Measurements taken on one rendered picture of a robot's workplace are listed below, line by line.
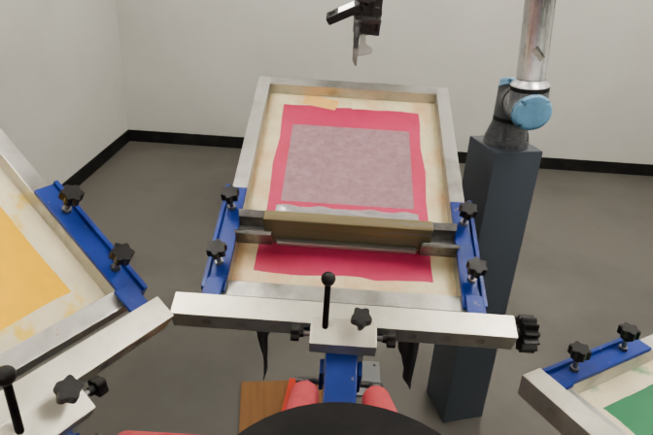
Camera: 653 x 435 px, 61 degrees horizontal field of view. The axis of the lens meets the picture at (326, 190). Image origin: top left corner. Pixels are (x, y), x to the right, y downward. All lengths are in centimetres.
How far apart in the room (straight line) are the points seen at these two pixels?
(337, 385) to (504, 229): 115
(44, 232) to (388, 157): 87
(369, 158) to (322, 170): 14
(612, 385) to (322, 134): 95
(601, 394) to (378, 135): 85
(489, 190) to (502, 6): 323
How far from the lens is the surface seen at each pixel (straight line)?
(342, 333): 106
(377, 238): 126
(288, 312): 112
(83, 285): 119
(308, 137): 158
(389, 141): 159
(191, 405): 254
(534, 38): 175
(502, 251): 210
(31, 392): 99
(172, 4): 509
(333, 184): 145
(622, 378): 145
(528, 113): 178
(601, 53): 536
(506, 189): 198
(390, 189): 145
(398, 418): 67
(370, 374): 267
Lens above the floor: 180
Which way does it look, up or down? 24 degrees down
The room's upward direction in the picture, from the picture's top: 4 degrees clockwise
